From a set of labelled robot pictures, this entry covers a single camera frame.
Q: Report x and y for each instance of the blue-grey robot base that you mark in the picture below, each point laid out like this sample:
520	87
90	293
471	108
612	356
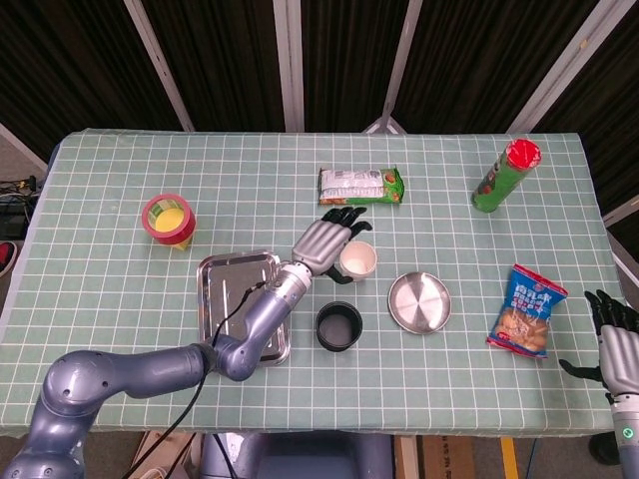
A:
309	459

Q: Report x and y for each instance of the blue snack bag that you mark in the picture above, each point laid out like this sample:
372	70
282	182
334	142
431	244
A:
524	319

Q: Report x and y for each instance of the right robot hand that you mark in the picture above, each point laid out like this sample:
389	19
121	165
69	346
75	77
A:
621	349

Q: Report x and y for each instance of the green biscuit packet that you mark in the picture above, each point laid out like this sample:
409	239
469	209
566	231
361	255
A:
359	187

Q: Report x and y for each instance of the wooden table leg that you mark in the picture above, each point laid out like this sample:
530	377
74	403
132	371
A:
407	456

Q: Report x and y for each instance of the green checkered tablecloth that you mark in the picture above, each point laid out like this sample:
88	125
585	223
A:
399	389

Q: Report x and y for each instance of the black cup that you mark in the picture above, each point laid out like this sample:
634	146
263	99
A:
339	329

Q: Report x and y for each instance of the red tape roll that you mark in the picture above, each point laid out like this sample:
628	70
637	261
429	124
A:
187	227

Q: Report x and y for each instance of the green chips can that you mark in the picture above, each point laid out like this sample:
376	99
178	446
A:
499	184

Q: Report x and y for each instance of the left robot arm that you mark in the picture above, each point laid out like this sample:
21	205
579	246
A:
150	369

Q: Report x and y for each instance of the white frame bar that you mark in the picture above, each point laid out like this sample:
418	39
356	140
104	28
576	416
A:
20	144
624	209

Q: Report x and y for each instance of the red object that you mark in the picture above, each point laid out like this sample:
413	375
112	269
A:
6	257

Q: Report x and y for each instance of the white paper cup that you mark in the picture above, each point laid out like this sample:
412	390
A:
359	259

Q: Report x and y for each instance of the rectangular steel tray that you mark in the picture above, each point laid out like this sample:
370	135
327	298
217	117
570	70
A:
229	279

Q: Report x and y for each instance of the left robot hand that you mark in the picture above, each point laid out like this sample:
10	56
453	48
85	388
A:
319	244

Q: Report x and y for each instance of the round steel plate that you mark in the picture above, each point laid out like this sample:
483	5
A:
419	302

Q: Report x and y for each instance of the white frame post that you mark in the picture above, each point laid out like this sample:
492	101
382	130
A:
399	60
289	65
160	65
564	60

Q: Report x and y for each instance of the black pleated curtain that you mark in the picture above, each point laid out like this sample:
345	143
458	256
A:
224	60

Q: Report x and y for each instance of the cardboard box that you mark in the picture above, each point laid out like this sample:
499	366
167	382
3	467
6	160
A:
155	449
444	459

